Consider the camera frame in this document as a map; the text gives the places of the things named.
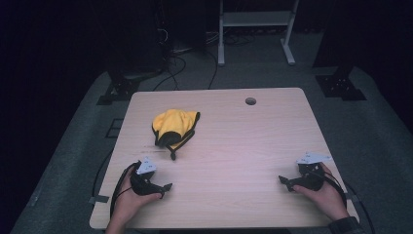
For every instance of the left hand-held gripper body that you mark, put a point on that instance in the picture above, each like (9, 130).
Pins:
(144, 185)

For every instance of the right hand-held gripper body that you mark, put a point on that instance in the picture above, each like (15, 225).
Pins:
(310, 177)

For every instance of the yellow cloth with black trim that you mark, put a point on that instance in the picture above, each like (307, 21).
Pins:
(173, 126)

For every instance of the person's left hand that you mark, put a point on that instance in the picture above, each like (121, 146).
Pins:
(130, 203)

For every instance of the person's right hand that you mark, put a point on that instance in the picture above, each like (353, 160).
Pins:
(328, 198)

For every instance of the grey tape strip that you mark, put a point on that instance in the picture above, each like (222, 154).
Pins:
(98, 199)
(352, 197)

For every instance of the black stand base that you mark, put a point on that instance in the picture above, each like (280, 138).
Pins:
(339, 86)
(118, 89)

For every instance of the white metal desk frame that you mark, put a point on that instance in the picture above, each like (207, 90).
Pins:
(255, 19)

